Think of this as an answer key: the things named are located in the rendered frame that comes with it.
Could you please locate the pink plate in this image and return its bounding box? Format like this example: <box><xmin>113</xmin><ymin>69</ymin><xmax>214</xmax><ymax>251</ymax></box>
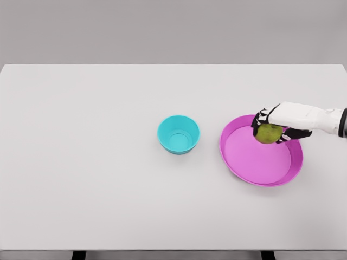
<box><xmin>219</xmin><ymin>114</ymin><xmax>304</xmax><ymax>188</ymax></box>

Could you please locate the blue bowl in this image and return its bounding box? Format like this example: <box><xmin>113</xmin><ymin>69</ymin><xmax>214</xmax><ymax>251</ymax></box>
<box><xmin>157</xmin><ymin>115</ymin><xmax>201</xmax><ymax>155</ymax></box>

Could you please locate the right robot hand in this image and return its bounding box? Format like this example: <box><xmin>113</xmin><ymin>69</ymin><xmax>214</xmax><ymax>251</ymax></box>
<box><xmin>250</xmin><ymin>101</ymin><xmax>318</xmax><ymax>144</ymax></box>

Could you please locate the green apple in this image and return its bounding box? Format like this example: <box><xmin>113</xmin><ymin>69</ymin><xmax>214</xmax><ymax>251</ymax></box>
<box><xmin>256</xmin><ymin>123</ymin><xmax>284</xmax><ymax>145</ymax></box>

